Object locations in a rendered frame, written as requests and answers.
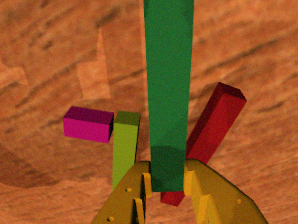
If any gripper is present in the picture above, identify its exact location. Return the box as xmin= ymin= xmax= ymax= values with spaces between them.
xmin=91 ymin=158 xmax=269 ymax=224

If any magenta rod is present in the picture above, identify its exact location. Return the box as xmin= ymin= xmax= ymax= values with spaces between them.
xmin=63 ymin=106 xmax=114 ymax=143

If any red rod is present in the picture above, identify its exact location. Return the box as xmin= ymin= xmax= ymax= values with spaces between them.
xmin=160 ymin=82 xmax=247 ymax=207

